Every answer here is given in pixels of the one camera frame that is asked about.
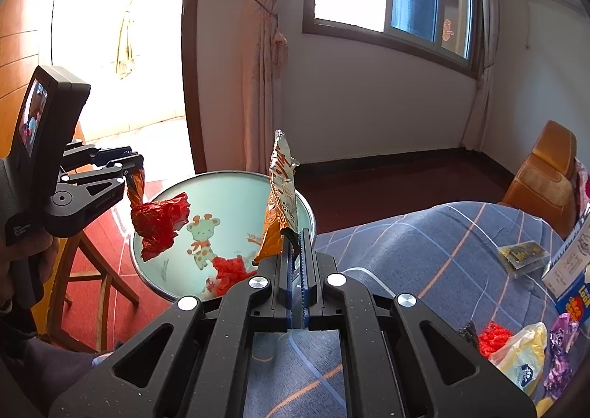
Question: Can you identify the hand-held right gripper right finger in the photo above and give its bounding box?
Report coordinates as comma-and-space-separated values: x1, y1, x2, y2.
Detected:
297, 228, 538, 418

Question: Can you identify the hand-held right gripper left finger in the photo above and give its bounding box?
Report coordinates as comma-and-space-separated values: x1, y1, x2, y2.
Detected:
48, 229, 298, 418

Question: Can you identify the small red wrapper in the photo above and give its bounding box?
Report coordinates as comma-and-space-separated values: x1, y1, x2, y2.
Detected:
478, 322, 514, 359

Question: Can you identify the person's left forearm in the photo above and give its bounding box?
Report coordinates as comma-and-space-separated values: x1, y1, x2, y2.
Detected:
0, 298, 111, 418

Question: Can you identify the wooden chair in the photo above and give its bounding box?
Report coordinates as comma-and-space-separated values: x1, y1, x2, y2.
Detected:
46, 123, 140, 352

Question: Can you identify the yellowish plastic bag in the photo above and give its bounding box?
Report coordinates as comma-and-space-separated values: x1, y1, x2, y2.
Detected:
489, 322, 549, 397

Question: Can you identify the person's left hand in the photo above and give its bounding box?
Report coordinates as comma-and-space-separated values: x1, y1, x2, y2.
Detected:
36, 234, 62, 287

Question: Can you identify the teal enamel basin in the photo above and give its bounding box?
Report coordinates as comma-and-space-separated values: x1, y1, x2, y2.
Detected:
129, 170, 316, 308

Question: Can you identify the hanging beige cloth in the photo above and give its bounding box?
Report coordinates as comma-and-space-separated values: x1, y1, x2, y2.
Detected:
113, 0, 141, 80

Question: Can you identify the purple foil wrapper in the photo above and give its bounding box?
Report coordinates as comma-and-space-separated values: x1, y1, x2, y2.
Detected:
544, 313, 582, 400

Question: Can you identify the orange snack wrapper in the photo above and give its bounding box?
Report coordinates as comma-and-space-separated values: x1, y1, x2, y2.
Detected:
253, 129, 301, 262

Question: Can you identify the pink floral white pillow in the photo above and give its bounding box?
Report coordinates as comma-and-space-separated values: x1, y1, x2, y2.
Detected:
574, 157, 590, 216

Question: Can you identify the white milk carton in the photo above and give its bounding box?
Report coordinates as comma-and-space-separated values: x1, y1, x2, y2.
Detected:
541, 215, 590, 296

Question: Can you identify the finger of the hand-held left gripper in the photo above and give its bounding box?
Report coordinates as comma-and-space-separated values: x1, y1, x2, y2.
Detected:
69, 154, 146, 227
60, 145, 139, 175

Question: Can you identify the blue drink carton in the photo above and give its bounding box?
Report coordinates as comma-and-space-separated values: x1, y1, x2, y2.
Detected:
555, 270, 590, 322

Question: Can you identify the orange leather armchair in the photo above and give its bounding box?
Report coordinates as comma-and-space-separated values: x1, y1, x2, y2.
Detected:
500, 120, 579, 239

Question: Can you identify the blue plaid tablecloth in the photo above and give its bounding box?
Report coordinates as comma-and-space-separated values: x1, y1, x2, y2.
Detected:
244, 201, 572, 418

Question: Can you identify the wooden door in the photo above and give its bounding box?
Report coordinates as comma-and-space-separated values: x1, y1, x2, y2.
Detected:
0, 0, 63, 153

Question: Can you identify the beige tied curtain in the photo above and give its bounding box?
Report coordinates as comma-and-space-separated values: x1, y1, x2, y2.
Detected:
242, 0, 319, 174
461, 0, 501, 151

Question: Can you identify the red foil wrapper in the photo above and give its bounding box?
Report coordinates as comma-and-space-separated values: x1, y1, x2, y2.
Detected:
126, 168, 192, 263

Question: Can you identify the clear packet with dark contents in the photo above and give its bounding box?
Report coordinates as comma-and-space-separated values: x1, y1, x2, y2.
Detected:
498, 240, 551, 278

